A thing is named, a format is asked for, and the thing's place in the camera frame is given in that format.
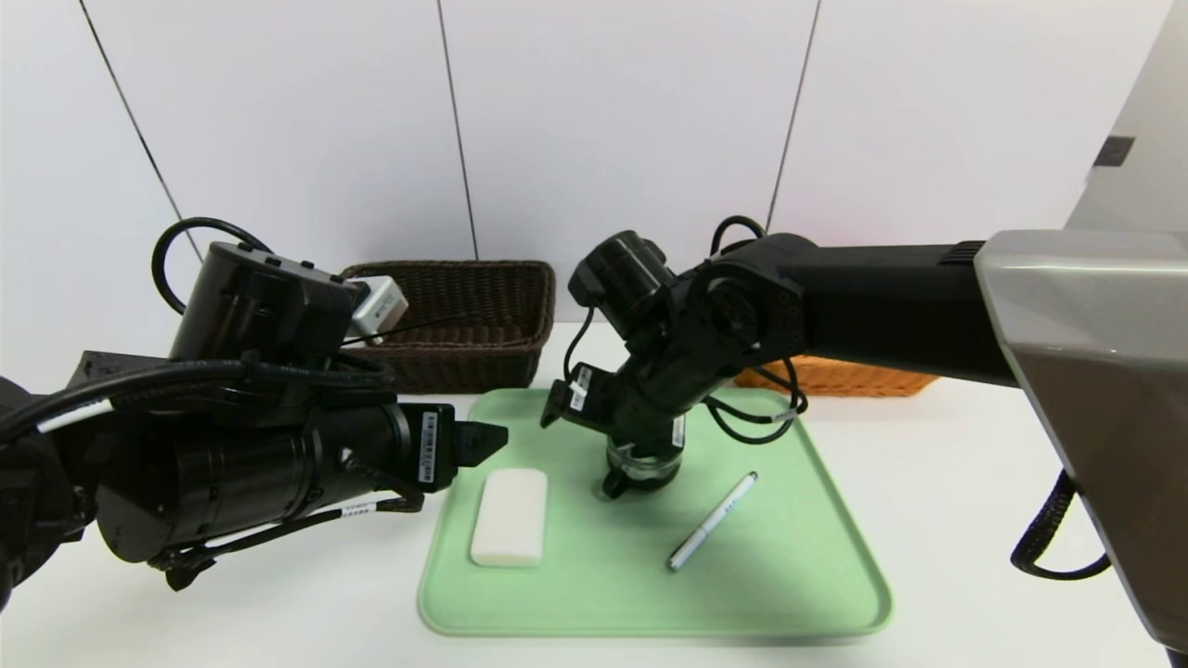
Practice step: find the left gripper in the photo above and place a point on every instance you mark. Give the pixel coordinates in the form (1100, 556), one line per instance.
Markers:
(432, 448)

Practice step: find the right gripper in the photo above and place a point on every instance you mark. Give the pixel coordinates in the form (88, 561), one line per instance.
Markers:
(580, 399)

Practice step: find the white soap bar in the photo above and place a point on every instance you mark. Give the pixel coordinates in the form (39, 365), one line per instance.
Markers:
(509, 515)

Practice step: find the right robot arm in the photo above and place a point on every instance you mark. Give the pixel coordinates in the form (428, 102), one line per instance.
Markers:
(891, 297)

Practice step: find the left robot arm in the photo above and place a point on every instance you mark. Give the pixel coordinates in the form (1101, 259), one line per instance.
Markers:
(232, 473)

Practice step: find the dark brown wicker basket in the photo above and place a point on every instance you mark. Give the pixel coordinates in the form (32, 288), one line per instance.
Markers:
(483, 306)

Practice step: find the orange wicker basket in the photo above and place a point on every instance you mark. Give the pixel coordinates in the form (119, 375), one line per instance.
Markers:
(863, 378)

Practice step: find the thin black zip tie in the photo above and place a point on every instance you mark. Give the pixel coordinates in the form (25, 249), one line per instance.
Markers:
(418, 330)

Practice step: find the green plastic tray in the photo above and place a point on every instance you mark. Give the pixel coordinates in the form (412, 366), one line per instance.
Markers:
(603, 575)

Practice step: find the white pen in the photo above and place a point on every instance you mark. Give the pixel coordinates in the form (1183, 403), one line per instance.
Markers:
(710, 521)

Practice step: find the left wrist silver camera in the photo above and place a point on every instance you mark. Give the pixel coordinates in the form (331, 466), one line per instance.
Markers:
(380, 306)

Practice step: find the dark wall plate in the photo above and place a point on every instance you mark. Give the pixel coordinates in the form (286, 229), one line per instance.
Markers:
(1114, 151)

